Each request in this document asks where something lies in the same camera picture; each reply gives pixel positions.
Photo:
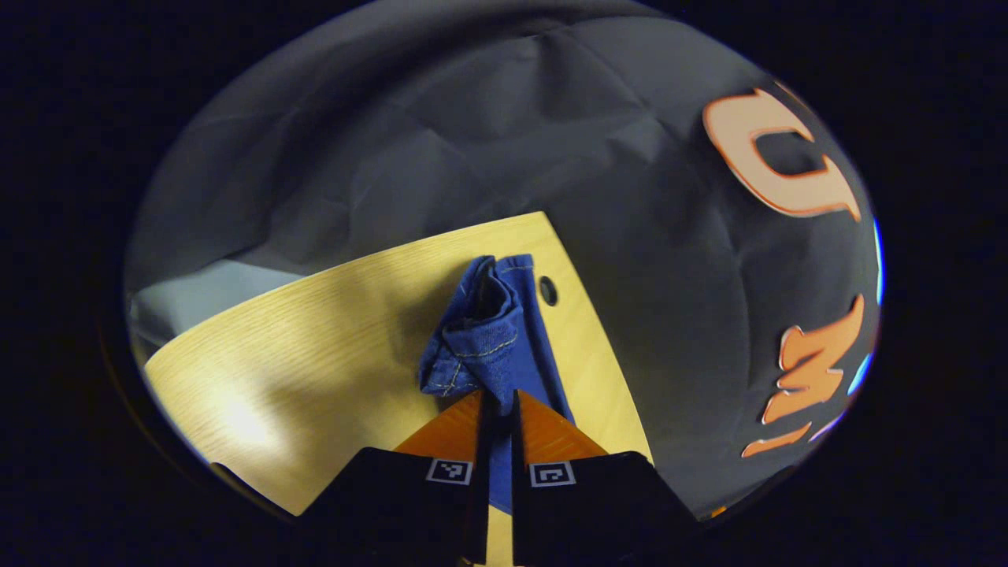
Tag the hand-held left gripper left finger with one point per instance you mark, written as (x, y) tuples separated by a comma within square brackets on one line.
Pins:
[(480, 512)]

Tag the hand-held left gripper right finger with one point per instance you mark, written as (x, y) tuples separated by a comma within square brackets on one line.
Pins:
[(520, 512)]

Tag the blue jeans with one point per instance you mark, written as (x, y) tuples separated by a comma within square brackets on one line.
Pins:
[(480, 346)]

